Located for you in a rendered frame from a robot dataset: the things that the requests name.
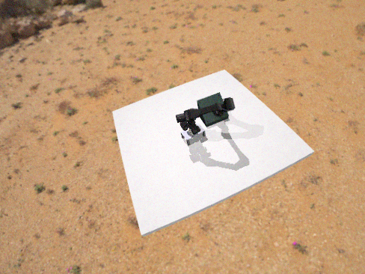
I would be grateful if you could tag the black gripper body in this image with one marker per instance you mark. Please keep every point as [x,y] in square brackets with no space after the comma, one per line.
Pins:
[195,129]

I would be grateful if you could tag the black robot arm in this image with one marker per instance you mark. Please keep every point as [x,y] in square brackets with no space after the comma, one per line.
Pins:
[217,109]

